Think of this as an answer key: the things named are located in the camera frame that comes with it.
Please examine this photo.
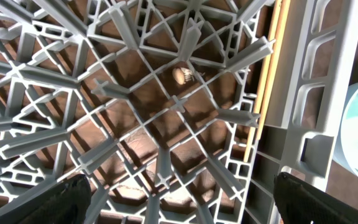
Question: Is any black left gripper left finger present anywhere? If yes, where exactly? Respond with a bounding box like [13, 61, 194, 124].
[0, 174, 91, 224]

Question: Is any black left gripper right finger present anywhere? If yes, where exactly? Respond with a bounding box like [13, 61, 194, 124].
[273, 172, 358, 224]

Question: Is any grey dishwasher rack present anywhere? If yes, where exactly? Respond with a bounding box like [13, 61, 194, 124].
[0, 1, 358, 223]

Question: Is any wooden chopstick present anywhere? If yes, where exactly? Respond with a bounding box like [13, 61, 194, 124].
[255, 0, 291, 140]
[244, 0, 282, 162]

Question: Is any small food scrap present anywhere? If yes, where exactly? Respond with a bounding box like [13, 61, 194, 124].
[172, 67, 195, 85]

